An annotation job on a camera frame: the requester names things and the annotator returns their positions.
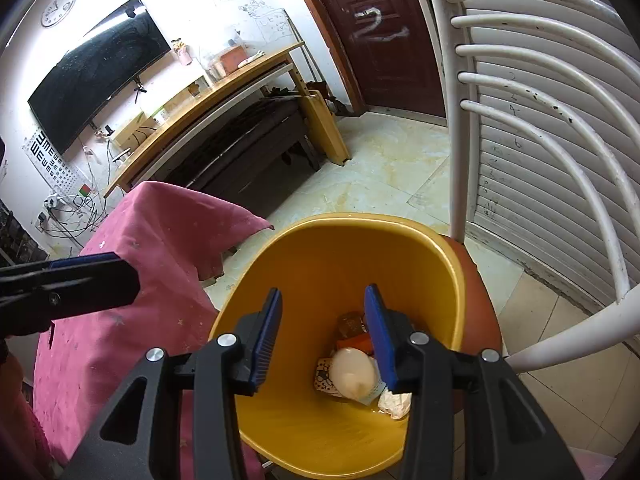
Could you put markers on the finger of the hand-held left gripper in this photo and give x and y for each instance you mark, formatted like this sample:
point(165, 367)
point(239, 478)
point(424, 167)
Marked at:
point(90, 287)
point(85, 260)

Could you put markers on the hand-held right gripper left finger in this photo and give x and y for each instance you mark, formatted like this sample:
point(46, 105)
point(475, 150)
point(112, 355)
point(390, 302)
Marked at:
point(265, 340)

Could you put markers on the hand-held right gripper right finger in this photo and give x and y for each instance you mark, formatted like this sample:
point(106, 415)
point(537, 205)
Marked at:
point(380, 340)

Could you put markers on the black spotted white packet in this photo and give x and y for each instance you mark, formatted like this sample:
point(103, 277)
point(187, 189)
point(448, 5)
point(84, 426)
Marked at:
point(325, 375)

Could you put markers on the yellow plastic bin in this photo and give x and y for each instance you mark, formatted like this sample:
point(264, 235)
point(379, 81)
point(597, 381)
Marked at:
point(325, 270)

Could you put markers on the white round ball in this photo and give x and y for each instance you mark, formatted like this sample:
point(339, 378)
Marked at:
point(352, 372)

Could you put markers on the white power strip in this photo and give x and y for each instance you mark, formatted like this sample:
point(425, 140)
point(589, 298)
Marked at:
point(52, 202)

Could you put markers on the black patterned panel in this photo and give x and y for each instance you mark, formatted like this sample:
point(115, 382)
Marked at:
point(15, 232)

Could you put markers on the pink tablecloth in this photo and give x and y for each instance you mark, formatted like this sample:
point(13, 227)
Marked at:
point(165, 240)

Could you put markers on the white eye chart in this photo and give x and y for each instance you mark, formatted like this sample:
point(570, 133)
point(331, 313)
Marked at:
point(50, 157)

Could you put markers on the cardboard box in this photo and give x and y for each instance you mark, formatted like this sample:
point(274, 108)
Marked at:
point(132, 132)

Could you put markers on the person's pink clothing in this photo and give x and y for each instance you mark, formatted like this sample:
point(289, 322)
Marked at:
point(17, 420)

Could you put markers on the green white box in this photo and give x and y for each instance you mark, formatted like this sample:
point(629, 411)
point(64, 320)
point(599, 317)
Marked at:
point(159, 112)

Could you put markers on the dark bench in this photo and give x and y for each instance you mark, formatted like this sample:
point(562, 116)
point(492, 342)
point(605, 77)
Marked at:
point(240, 145)

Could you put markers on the wooden desk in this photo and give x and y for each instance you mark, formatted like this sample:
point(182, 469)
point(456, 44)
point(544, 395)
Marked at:
point(210, 95)

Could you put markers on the leaning wooden board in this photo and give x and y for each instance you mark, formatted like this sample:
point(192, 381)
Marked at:
point(327, 130)

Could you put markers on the clear jar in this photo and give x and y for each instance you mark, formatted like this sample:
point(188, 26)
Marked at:
point(217, 69)

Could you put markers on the white metal chair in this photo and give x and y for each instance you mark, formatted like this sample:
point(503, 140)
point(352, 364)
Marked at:
point(460, 110)

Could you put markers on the orange storage box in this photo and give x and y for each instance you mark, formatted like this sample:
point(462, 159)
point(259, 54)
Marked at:
point(234, 57)

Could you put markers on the white cloth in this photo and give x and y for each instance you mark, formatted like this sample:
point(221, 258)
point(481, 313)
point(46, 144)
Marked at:
point(250, 60)

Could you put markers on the dark red door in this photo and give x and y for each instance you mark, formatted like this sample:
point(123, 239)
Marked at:
point(380, 35)

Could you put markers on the black wall television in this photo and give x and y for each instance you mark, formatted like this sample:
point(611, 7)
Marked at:
point(95, 75)

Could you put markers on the white wall clock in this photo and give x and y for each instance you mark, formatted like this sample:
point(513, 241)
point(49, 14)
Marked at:
point(57, 8)

